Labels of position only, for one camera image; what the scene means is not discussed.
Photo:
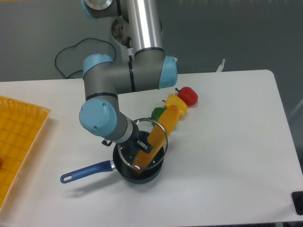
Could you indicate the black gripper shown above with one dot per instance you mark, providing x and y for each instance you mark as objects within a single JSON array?
[{"x": 137, "y": 139}]

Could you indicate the dark pot with blue handle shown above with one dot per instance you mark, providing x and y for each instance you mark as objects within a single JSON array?
[{"x": 128, "y": 173}]

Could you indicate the glass lid with blue knob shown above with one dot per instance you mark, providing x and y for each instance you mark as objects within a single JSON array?
[{"x": 128, "y": 154}]

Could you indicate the long yellow toy bread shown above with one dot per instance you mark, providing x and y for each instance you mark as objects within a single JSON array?
[{"x": 169, "y": 118}]

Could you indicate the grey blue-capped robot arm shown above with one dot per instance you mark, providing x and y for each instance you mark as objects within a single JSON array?
[{"x": 104, "y": 80}]

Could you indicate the green toy bell pepper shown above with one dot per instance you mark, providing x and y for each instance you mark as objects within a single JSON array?
[{"x": 156, "y": 113}]

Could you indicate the yellow toy bell pepper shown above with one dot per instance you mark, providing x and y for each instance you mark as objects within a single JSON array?
[{"x": 173, "y": 99}]

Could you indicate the red toy bell pepper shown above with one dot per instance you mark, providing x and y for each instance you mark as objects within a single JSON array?
[{"x": 188, "y": 95}]

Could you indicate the yellow plastic basket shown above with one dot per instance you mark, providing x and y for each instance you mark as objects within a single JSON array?
[{"x": 21, "y": 124}]

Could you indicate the black object at table corner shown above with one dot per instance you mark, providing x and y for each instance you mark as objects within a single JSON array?
[{"x": 297, "y": 198}]

